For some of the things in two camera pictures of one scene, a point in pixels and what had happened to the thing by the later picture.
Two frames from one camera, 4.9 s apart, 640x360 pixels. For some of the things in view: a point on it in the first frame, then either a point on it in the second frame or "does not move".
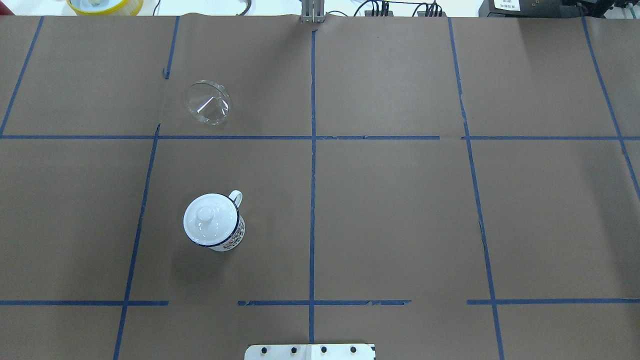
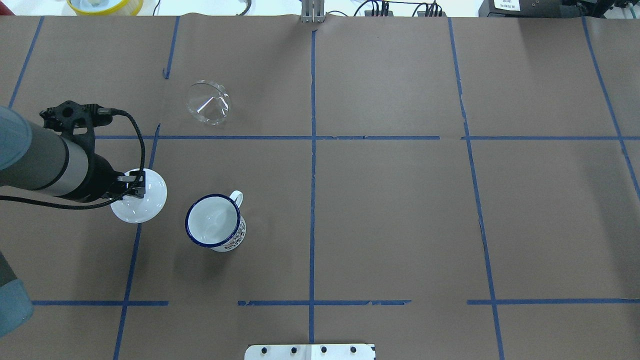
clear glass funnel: x=208 y=102 does not move
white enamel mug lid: x=210 y=220 -> x=139 y=210
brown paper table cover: x=446 y=187 does not move
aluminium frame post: x=313 y=11 does not move
